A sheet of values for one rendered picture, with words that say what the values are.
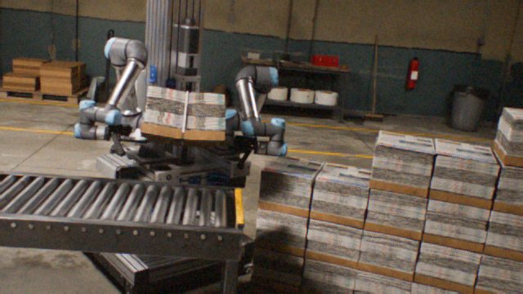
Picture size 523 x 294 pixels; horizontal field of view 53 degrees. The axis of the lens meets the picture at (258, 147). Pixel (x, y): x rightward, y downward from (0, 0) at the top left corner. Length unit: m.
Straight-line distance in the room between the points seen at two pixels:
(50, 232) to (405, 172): 1.65
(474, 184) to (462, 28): 7.58
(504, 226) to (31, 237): 2.11
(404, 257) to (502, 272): 0.46
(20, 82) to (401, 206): 7.00
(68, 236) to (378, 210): 1.51
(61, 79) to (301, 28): 4.02
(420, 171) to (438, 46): 7.40
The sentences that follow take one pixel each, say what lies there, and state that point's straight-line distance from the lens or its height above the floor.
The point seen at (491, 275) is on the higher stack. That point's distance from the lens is 2.88.
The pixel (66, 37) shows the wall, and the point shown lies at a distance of 9.53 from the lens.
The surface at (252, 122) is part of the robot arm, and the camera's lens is 2.58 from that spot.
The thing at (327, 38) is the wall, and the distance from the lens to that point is 9.41.
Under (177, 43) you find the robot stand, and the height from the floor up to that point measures 1.42.
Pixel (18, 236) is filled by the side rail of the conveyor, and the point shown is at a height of 0.73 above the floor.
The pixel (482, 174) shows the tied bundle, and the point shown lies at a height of 1.00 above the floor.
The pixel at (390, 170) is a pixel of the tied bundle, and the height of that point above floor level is 0.94.
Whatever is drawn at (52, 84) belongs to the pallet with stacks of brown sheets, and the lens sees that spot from 8.64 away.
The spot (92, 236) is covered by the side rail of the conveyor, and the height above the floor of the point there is 0.75.
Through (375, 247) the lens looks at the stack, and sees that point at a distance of 2.82.
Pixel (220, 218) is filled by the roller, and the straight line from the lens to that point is 2.18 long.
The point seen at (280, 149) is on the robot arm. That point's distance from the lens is 2.63.
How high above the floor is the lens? 1.63
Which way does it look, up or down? 14 degrees down
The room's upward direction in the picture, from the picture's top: 6 degrees clockwise
